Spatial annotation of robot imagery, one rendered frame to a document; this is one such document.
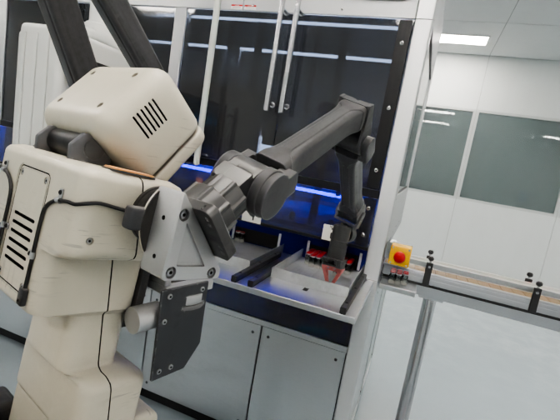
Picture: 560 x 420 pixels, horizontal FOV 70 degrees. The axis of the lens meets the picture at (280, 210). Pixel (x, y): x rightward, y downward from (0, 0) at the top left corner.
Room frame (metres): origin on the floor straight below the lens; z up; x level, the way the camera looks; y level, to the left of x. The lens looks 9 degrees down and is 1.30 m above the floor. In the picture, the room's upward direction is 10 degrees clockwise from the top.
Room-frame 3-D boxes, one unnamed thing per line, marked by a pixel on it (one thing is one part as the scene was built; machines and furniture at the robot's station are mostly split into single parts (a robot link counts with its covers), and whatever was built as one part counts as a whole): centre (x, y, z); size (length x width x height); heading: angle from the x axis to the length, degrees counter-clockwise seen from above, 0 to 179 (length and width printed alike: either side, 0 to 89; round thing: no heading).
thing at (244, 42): (1.67, 0.29, 1.51); 0.47 x 0.01 x 0.59; 71
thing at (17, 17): (2.00, 1.26, 1.51); 0.48 x 0.01 x 0.59; 71
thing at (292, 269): (1.40, -0.18, 0.90); 0.34 x 0.26 x 0.04; 161
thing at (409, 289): (1.46, -0.49, 0.87); 0.14 x 0.13 x 0.02; 161
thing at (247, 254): (1.51, 0.14, 0.90); 0.34 x 0.26 x 0.04; 161
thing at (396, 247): (1.43, -0.46, 1.00); 0.08 x 0.07 x 0.07; 161
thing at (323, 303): (1.39, 0.00, 0.87); 0.70 x 0.48 x 0.02; 71
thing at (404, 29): (1.45, -0.32, 1.40); 0.04 x 0.01 x 0.80; 71
